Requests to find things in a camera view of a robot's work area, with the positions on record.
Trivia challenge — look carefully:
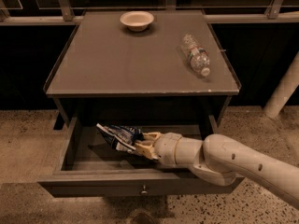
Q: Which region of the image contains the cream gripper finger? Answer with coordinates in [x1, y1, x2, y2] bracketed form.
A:
[135, 143, 158, 160]
[143, 132, 162, 142]

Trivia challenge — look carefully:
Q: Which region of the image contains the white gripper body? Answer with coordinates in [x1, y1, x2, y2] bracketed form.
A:
[154, 133, 182, 167]

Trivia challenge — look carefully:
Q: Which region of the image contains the blue chip bag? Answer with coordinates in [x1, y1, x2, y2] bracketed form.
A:
[96, 123, 144, 152]

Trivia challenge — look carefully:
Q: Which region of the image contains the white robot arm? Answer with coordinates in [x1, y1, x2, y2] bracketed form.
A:
[135, 133, 299, 209]

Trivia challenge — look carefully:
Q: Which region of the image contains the metal drawer knob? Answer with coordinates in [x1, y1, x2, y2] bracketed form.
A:
[140, 185, 149, 196]

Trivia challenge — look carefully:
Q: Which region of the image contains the open grey top drawer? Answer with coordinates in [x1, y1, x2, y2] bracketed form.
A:
[38, 117, 244, 197]

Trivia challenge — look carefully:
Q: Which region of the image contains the clear plastic water bottle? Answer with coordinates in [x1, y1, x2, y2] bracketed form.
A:
[180, 34, 210, 77]

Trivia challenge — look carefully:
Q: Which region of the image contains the white paper bowl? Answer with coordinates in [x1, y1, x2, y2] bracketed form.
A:
[120, 11, 154, 32]

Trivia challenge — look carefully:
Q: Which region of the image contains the white cylindrical post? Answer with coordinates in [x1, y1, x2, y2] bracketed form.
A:
[263, 51, 299, 119]

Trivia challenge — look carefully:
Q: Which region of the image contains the metal railing frame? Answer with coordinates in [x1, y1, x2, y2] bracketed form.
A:
[0, 0, 299, 26]

